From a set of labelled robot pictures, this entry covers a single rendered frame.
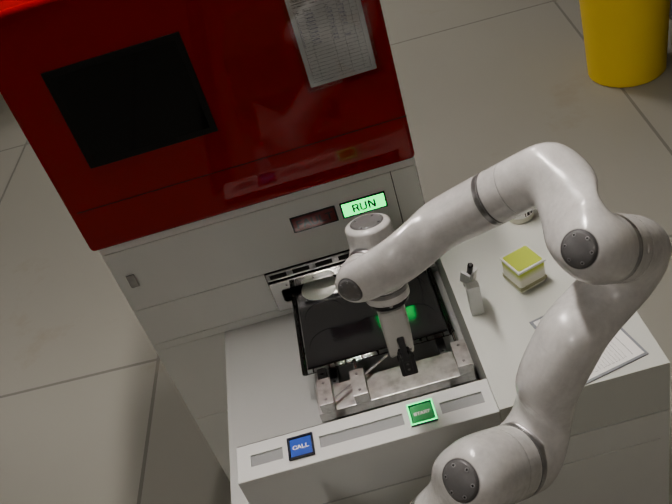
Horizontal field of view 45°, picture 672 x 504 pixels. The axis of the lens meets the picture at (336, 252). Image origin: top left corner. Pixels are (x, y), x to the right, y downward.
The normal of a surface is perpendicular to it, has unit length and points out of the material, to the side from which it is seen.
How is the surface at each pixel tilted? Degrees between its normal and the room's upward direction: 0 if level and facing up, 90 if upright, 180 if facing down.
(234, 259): 90
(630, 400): 90
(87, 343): 0
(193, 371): 90
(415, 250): 61
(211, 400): 90
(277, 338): 0
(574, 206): 28
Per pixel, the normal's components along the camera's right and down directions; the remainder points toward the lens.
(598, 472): 0.14, 0.60
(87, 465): -0.25, -0.75
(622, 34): -0.29, 0.70
